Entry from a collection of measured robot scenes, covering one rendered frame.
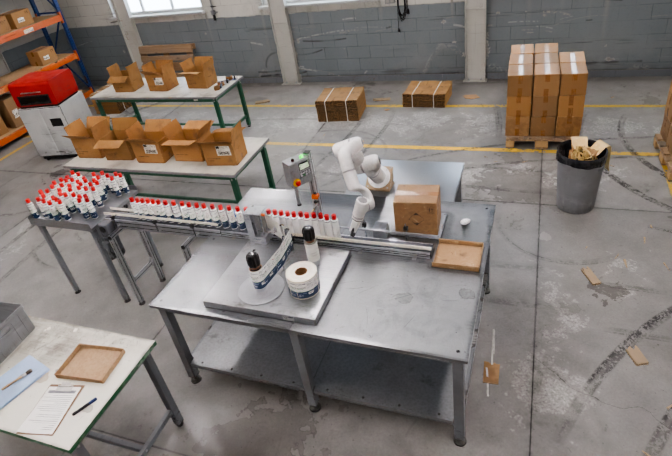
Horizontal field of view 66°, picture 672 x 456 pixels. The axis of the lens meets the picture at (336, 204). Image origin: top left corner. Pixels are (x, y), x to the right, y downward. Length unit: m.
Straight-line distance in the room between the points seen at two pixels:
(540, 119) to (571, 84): 0.50
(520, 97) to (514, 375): 3.44
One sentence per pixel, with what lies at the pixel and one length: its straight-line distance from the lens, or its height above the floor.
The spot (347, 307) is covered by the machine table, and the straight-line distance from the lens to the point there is 3.25.
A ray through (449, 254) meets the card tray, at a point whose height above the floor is 0.83.
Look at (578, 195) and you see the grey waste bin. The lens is 5.34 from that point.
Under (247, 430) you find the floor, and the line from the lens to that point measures 3.88.
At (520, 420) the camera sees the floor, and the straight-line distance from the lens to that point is 3.76.
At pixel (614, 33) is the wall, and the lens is 8.54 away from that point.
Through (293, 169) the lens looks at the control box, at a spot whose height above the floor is 1.43.
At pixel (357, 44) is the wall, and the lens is 8.94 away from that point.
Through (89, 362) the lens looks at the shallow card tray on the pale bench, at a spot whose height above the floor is 0.80.
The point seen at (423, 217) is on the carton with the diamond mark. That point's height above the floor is 1.00.
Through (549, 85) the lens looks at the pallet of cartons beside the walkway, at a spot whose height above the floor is 0.77.
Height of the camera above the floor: 3.09
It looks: 33 degrees down
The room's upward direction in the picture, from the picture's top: 10 degrees counter-clockwise
